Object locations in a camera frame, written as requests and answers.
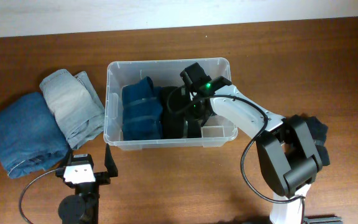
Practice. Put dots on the teal taped shirt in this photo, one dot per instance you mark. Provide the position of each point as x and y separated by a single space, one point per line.
142 111

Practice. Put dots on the light blue folded jeans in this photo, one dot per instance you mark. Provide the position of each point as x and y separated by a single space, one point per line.
75 105

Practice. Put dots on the dark taped garment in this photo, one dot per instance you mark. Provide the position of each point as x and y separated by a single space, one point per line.
319 132

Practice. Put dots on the dark blue folded jeans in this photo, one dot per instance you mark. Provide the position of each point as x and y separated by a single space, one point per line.
30 139

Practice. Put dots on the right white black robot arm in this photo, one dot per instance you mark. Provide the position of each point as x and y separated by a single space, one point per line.
291 150

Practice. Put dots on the clear plastic storage container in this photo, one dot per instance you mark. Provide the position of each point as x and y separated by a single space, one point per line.
215 133

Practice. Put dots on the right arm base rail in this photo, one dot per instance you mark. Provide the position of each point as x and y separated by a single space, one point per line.
324 220

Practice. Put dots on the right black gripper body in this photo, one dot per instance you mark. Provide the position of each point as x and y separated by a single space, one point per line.
196 111

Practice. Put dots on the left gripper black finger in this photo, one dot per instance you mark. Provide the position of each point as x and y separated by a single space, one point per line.
65 160
109 163

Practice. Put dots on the black taped garment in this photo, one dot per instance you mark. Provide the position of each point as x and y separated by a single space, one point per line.
177 126

